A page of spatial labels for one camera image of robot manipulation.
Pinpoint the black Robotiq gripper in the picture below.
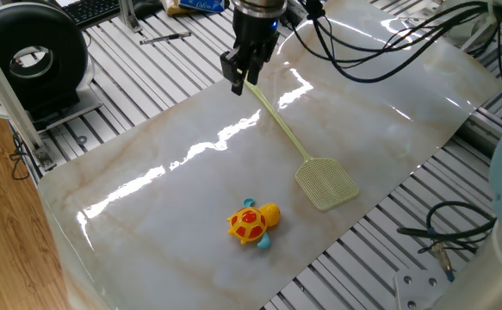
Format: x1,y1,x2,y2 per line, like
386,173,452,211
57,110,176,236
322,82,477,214
220,9,280,96

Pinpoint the light green plastic flyswatter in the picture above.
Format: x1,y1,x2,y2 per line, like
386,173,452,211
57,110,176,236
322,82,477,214
242,79,361,212

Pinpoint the blue tissue pack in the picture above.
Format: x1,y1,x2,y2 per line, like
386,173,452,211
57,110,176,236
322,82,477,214
177,0,230,13

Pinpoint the black silver pen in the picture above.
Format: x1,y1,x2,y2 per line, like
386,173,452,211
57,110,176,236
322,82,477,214
139,30,193,46

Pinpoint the yellow snack bag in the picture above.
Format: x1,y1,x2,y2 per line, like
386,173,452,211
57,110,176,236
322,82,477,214
162,0,183,16

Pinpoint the short aluminium upright profile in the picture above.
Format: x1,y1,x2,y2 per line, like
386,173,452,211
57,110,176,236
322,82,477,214
118,0,143,34

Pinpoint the yellow orange turtle toy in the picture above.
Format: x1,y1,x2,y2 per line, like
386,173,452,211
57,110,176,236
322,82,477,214
226,197,282,250

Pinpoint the black computer keyboard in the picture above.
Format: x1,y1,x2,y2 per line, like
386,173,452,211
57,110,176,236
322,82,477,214
60,0,122,29

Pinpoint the marble pattern table mat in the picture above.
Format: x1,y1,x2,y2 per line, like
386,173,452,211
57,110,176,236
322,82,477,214
37,0,502,310

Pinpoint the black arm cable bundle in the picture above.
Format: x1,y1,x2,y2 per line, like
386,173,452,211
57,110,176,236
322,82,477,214
291,0,499,84

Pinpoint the white device base plate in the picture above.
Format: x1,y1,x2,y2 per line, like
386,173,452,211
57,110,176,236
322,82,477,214
0,55,103,133

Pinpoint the silver corner bracket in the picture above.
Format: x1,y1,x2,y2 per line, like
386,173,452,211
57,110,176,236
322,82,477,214
34,145,58,172

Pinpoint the aluminium frame post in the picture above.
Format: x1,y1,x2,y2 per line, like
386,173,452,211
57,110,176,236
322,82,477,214
0,25,58,171

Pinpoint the black floor cable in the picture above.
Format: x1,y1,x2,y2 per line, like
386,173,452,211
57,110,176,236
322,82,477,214
9,131,32,181

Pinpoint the black ring shaped device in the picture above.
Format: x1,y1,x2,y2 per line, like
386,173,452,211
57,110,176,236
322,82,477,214
0,2,90,114

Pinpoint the looped black cable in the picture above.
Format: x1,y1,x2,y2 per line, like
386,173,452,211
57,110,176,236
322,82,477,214
396,201,498,255

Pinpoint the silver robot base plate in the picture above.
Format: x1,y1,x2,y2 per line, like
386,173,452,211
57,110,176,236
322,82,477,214
394,267,455,310

